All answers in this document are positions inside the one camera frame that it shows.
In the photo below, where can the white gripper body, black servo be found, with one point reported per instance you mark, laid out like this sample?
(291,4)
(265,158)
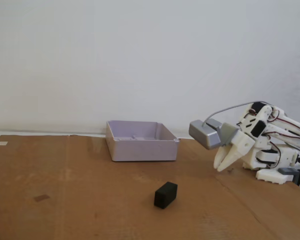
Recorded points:
(241,144)

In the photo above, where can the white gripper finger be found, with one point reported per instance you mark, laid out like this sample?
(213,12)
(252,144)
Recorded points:
(231,157)
(219,158)

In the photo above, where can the black rectangular block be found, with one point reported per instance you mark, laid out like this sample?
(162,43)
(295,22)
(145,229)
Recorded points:
(165,196)

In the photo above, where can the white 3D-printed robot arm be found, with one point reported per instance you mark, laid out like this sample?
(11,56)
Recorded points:
(287,153)

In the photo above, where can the pale lilac plastic box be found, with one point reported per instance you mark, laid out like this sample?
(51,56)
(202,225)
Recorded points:
(142,151)

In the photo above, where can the silver webcam with clip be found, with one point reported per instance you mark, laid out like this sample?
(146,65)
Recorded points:
(205,135)

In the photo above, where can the grey table clamp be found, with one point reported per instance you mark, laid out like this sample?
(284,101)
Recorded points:
(287,172)

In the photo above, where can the brown cardboard sheet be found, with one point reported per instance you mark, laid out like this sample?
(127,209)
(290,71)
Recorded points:
(90,212)

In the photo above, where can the beige masking tape strip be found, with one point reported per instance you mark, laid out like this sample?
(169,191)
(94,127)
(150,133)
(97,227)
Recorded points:
(0,143)

